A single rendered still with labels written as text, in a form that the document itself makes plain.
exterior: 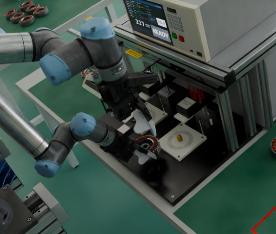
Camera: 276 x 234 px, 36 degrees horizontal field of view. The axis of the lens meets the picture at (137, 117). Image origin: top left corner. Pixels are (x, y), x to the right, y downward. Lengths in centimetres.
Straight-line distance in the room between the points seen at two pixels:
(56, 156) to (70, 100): 85
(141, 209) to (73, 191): 53
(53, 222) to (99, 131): 33
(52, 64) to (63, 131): 49
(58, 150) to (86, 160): 157
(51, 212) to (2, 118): 33
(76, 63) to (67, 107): 117
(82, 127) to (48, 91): 102
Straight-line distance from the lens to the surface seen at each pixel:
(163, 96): 185
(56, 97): 227
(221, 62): 144
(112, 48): 102
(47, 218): 137
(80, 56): 100
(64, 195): 282
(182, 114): 163
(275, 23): 159
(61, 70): 99
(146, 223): 245
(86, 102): 213
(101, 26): 100
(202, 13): 138
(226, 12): 146
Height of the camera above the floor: 192
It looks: 38 degrees down
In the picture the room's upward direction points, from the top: 21 degrees counter-clockwise
